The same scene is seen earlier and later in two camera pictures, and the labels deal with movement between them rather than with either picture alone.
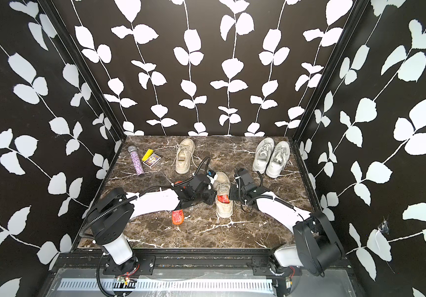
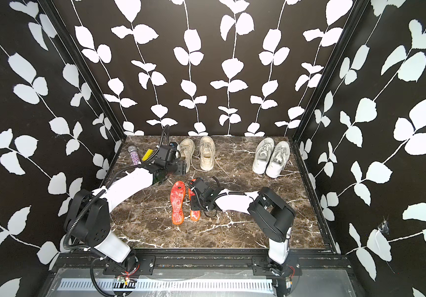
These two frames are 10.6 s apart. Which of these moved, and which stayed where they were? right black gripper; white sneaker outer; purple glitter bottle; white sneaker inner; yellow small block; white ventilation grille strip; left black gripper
Moved: right black gripper; left black gripper
Stayed: white sneaker outer; white ventilation grille strip; purple glitter bottle; yellow small block; white sneaker inner
